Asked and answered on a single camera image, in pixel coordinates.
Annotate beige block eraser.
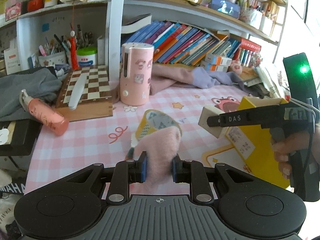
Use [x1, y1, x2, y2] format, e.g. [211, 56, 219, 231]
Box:
[198, 105, 228, 138]

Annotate pink fluffy glove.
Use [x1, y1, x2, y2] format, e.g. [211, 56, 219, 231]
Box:
[126, 126, 181, 194]

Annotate yellow tape roll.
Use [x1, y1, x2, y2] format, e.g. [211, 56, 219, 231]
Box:
[131, 109, 182, 147]

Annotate person's right hand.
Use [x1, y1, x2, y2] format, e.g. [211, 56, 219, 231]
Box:
[271, 124, 320, 179]

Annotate yellow cardboard box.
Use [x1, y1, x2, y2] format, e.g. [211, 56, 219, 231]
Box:
[224, 95, 292, 190]

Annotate stack of papers and books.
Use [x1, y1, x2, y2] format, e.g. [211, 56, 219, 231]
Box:
[241, 63, 290, 98]

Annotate pink pig toy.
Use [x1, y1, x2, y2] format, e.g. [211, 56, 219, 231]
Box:
[228, 60, 242, 76]

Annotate pink spray bottle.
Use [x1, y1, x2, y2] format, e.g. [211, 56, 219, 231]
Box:
[19, 89, 69, 136]

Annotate orange white boxes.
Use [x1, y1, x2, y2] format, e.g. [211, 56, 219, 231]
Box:
[200, 54, 232, 72]

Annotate wooden chessboard box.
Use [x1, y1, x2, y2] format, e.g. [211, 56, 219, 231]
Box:
[55, 66, 113, 122]

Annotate white plastic knife case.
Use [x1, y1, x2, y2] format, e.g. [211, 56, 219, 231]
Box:
[68, 73, 88, 111]

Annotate grey cloth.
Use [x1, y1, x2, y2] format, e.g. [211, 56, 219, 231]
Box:
[1, 68, 62, 122]

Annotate phone on shelf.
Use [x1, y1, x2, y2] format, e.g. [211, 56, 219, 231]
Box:
[208, 0, 240, 19]

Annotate pink purple cloth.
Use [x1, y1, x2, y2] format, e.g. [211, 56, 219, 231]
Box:
[149, 64, 250, 95]

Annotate row of leaning books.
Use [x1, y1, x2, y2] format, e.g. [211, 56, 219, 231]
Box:
[121, 21, 261, 67]

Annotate white pen holder cup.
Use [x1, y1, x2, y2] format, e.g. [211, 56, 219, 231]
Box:
[38, 51, 67, 67]

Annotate white green jar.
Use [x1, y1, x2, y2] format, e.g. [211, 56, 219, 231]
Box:
[76, 46, 98, 67]

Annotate pink cylindrical container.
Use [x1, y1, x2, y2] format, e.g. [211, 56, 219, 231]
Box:
[120, 42, 154, 106]

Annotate red tassel pendant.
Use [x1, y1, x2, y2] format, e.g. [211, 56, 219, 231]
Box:
[70, 5, 78, 70]

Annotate white shelf unit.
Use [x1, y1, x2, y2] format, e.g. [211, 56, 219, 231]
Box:
[1, 0, 281, 82]

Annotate red white doll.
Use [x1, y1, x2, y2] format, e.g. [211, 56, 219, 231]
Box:
[27, 0, 44, 12]

